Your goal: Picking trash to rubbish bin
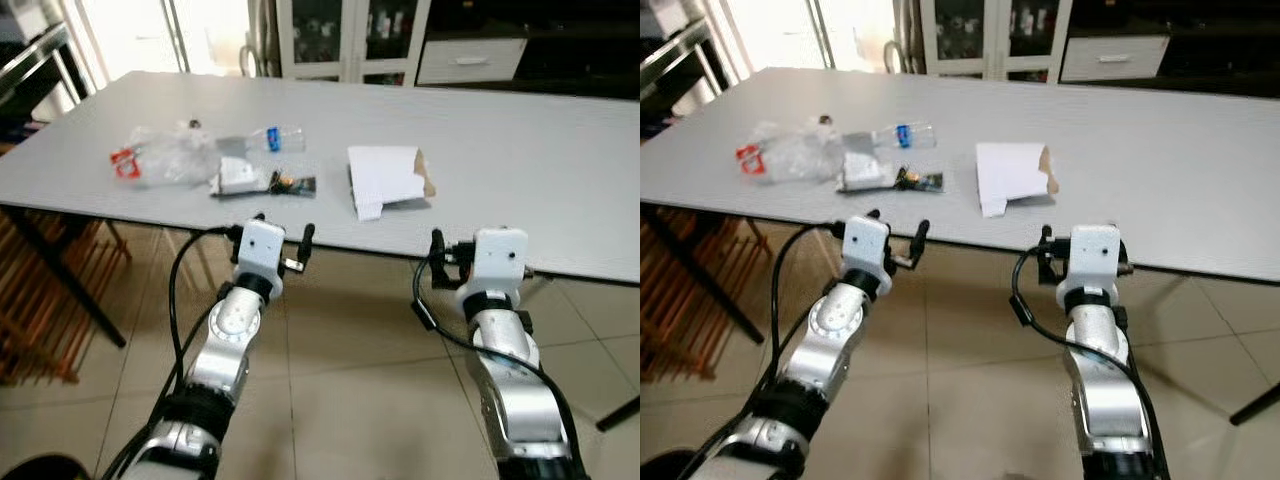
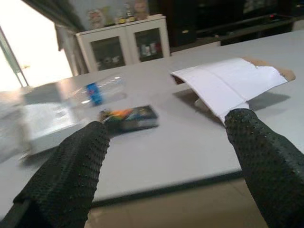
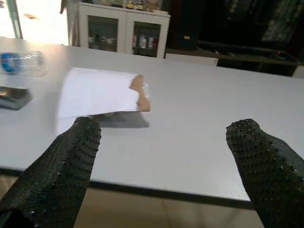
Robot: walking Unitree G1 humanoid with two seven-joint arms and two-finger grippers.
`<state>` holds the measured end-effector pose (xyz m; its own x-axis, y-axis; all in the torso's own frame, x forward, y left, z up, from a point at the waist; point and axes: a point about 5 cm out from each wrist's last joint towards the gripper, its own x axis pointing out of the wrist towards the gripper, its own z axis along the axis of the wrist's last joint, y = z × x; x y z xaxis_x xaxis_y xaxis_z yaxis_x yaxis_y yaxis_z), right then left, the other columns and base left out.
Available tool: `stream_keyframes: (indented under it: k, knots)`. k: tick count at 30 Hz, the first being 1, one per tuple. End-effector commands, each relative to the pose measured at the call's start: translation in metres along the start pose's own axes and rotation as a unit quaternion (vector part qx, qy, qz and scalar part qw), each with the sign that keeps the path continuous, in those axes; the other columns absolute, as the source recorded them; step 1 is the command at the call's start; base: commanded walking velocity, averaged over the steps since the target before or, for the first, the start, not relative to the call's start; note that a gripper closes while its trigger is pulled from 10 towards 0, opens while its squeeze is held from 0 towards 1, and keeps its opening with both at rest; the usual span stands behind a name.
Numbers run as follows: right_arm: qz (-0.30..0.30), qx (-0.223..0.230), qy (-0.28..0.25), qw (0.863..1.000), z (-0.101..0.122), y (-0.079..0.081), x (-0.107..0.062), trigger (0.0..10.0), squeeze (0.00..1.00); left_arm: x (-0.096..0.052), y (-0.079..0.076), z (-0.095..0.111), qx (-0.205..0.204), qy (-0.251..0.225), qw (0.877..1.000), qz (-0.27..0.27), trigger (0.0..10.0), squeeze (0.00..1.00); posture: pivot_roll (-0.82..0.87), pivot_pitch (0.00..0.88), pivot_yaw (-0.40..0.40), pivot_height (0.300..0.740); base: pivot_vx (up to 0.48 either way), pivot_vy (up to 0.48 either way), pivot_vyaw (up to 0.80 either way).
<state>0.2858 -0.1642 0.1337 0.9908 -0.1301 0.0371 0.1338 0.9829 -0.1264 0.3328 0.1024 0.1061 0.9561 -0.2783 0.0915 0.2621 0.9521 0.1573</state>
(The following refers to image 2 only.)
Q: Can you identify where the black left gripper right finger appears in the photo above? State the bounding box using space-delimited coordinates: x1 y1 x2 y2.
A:
224 108 304 228

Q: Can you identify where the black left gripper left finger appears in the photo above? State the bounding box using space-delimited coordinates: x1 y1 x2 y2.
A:
3 121 111 228

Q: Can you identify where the white rectangular box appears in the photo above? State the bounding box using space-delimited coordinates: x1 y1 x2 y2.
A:
0 83 80 165

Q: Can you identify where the clear bottle with blue label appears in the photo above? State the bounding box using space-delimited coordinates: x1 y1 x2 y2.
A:
56 75 127 108

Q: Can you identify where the dark colourful small box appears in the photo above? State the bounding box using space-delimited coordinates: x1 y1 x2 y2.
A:
99 105 160 136

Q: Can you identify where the white table with black legs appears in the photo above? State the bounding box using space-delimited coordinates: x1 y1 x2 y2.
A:
0 31 304 209

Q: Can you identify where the white flattened carton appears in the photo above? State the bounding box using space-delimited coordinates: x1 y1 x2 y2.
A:
170 57 296 122

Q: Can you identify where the white glass door cabinet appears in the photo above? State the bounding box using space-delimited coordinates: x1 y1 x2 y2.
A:
76 15 171 73

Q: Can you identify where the pale cartoon figurine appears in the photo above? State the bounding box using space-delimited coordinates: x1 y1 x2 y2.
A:
86 6 105 29

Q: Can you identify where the black tv cabinet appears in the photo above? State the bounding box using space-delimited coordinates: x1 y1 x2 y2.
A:
165 0 304 46

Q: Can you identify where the beige teddy figurine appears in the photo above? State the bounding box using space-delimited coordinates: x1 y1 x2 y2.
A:
133 0 150 21

